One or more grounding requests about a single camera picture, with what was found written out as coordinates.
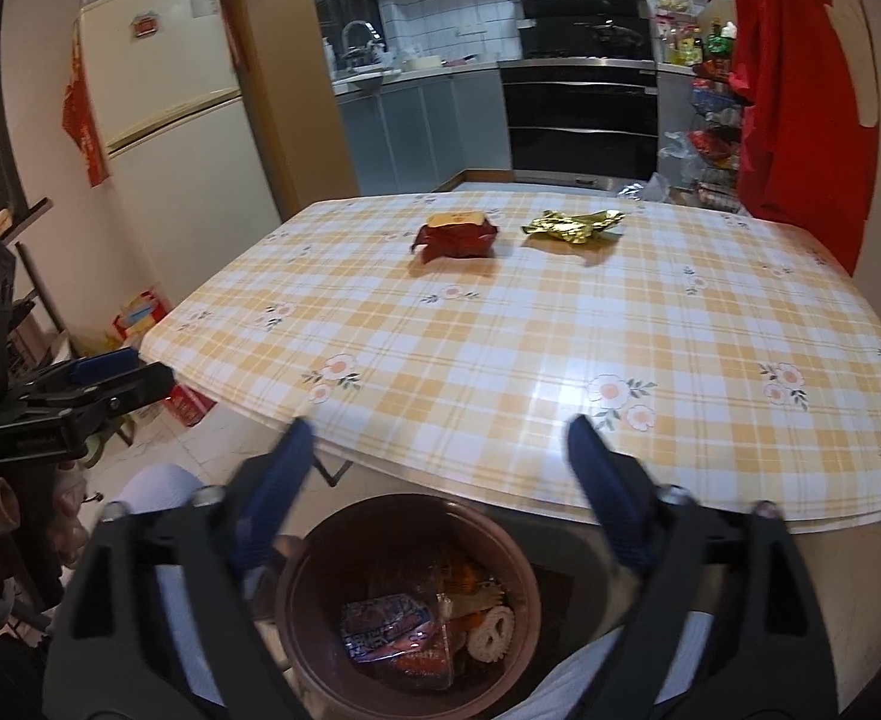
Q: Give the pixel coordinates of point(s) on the black oven range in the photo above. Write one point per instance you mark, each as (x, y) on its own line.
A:
(582, 119)

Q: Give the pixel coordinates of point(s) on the dark red snack bag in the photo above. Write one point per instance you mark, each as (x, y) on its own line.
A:
(467, 235)

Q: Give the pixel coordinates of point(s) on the yellow plaid tablecloth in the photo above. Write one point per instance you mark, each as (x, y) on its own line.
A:
(732, 356)

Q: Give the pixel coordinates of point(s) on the red apron hanging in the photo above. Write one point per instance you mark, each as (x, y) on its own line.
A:
(811, 128)

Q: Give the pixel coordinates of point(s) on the chrome kitchen faucet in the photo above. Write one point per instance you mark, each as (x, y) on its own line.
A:
(362, 44)

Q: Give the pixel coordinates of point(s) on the gold foil wrapper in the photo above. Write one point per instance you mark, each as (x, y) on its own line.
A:
(576, 229)

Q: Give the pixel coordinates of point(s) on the cream white refrigerator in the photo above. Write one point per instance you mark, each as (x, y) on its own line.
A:
(170, 117)

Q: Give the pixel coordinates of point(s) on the red hanging decoration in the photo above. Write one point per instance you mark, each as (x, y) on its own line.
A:
(77, 119)

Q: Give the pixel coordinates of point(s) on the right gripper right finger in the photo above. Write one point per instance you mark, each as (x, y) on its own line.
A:
(726, 623)

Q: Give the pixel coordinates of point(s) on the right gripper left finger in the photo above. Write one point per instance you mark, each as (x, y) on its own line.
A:
(155, 621)

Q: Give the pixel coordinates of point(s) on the clear plastic wrapper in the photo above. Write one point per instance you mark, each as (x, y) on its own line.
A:
(443, 646)

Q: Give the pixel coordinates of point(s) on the brown trash bin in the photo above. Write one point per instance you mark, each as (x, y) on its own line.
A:
(420, 545)

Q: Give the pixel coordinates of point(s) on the red box on floor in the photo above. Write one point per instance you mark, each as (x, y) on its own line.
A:
(188, 406)

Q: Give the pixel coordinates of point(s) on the person left hand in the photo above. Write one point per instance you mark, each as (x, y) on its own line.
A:
(40, 528)

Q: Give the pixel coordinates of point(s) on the grey lower kitchen cabinets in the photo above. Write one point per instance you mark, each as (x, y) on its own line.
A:
(417, 132)

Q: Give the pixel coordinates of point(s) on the wire storage rack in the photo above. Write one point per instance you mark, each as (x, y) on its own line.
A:
(716, 138)

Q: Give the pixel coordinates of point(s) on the black range hood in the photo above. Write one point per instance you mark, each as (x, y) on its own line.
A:
(585, 29)

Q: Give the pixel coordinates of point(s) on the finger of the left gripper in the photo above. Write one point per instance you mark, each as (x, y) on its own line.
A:
(85, 409)
(85, 372)

